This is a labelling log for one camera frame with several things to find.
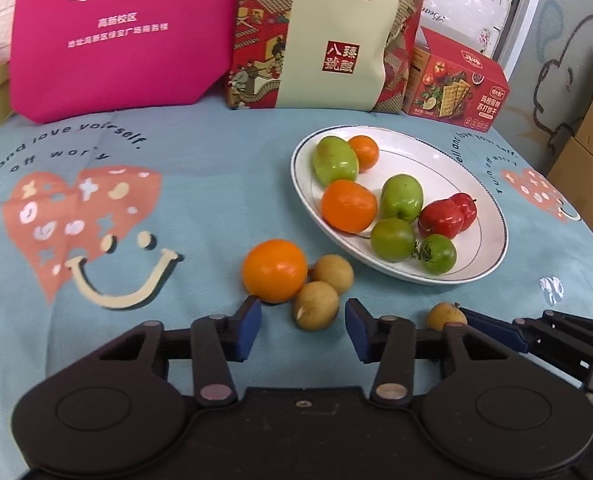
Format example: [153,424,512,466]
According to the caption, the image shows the large green mango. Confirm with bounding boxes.
[311,136,359,188]

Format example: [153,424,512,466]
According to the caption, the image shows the dark green tomato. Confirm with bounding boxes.
[419,234,457,275]

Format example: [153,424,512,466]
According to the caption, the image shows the floral white paper bag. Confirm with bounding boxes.
[421,0,527,59]

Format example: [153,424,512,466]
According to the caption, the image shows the magenta fabric bag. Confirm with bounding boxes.
[10,0,238,124]

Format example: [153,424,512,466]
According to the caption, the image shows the longan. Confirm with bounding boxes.
[425,302,467,332]
[293,281,339,332]
[310,254,355,295]

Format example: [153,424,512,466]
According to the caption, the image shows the small red apple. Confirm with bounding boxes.
[450,193,477,232]

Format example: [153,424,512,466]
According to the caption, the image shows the red cracker box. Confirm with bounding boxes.
[403,27,510,132]

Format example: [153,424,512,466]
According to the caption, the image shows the blue printed tablecloth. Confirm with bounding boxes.
[0,96,593,479]

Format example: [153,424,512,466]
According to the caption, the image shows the red green liquor gift bag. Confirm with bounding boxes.
[227,0,423,114]

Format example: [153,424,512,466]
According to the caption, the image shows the green apple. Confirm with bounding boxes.
[380,174,424,223]

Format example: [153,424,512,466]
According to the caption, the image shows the small orange in plate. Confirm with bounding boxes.
[347,136,380,172]

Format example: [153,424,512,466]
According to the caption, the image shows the white ceramic plate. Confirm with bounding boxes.
[290,126,509,286]

